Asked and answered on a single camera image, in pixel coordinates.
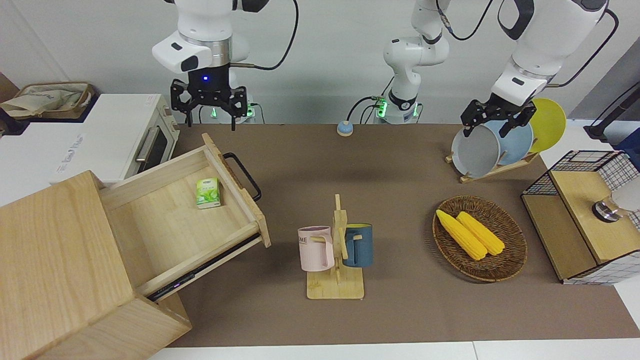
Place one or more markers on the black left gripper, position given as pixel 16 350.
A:
pixel 502 107

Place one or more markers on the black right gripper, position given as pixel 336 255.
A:
pixel 207 80

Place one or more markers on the light wooden drawer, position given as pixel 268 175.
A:
pixel 165 230

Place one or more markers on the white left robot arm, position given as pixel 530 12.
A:
pixel 545 40

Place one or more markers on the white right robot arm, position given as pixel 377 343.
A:
pixel 200 25

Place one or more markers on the light blue plate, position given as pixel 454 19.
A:
pixel 517 142

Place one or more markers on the grey plate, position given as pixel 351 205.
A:
pixel 475 152

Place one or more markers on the wooden plate rack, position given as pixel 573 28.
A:
pixel 515 164

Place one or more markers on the yellow plate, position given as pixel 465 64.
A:
pixel 550 125

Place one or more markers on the white toaster oven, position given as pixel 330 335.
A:
pixel 125 130

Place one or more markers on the green tea box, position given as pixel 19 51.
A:
pixel 207 194

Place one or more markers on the black stand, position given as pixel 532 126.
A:
pixel 595 132

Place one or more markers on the brown table mat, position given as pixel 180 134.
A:
pixel 400 165

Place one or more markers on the yellow corn cob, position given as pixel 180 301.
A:
pixel 460 235
pixel 482 234

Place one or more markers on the blue service bell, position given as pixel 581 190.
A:
pixel 345 129

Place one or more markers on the brown wicker basket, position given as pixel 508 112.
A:
pixel 505 265

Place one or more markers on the beige cloth bag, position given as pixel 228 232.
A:
pixel 45 100

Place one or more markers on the pink mug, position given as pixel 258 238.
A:
pixel 312 250

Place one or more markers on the dark blue mug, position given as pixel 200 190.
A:
pixel 361 247

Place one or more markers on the wooden mug rack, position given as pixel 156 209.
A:
pixel 335 287

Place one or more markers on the light wooden cabinet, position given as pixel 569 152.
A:
pixel 60 270

